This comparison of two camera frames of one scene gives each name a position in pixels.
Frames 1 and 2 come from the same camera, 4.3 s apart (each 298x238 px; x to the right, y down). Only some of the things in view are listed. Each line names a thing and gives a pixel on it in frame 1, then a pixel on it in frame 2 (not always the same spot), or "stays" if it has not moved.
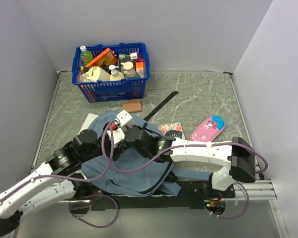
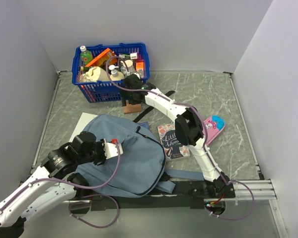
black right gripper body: (144, 153) -> (125, 92)
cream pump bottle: (115, 75) stays
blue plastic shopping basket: (107, 90) stays
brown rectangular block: (132, 106) stays
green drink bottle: (86, 56) stays
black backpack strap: (174, 93) -> (169, 93)
